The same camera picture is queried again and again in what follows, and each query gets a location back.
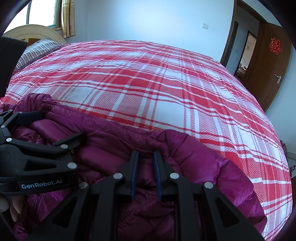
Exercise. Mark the striped grey pillow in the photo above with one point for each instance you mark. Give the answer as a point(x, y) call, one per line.
point(36, 51)

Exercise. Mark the cream brown wooden headboard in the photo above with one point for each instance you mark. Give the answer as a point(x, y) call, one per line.
point(33, 33)

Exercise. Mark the brown wooden door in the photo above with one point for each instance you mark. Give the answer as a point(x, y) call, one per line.
point(262, 82)

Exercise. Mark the magenta quilted down jacket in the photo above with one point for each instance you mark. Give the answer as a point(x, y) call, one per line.
point(85, 178)

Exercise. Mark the right yellow curtain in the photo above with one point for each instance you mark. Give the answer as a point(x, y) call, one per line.
point(68, 18)

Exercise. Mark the window with metal frame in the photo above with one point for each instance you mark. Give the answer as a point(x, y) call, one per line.
point(39, 12)

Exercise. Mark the left hand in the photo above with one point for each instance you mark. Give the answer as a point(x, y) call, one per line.
point(15, 207)

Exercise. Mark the brown door frame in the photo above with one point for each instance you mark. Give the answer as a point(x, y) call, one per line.
point(244, 41)

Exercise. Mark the white wall switch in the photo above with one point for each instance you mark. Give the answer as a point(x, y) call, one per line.
point(205, 26)

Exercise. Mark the silver door handle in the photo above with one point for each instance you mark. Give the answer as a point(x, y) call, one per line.
point(278, 78)

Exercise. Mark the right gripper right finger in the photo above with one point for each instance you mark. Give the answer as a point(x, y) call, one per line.
point(202, 212)

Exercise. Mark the red white plaid bedsheet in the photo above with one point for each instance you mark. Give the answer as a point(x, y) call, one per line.
point(157, 87)

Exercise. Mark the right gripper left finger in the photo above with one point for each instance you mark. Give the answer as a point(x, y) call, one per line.
point(97, 210)

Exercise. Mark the red double happiness sticker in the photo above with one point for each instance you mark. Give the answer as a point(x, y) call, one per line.
point(274, 46)

